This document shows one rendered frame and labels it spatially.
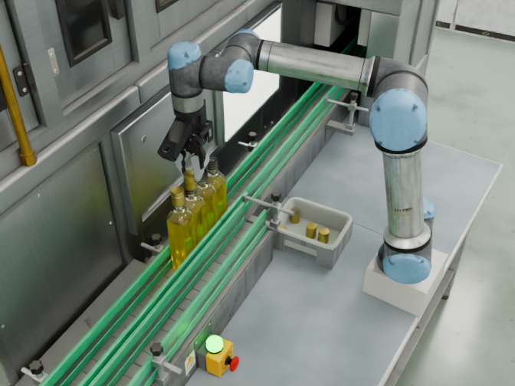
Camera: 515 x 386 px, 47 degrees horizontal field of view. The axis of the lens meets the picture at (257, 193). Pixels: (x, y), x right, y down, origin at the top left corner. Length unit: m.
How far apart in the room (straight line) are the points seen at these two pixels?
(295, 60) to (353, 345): 0.79
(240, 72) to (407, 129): 0.38
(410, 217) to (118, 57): 0.79
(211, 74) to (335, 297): 0.80
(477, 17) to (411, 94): 3.93
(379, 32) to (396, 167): 1.03
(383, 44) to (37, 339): 1.56
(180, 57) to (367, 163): 1.15
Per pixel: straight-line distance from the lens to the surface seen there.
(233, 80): 1.34
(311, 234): 1.93
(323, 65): 1.42
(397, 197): 1.42
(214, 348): 1.57
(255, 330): 1.72
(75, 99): 1.40
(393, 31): 2.31
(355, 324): 1.76
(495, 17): 5.19
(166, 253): 1.66
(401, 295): 1.78
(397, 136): 1.29
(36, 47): 1.26
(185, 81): 1.38
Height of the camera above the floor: 2.12
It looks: 40 degrees down
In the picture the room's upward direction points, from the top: straight up
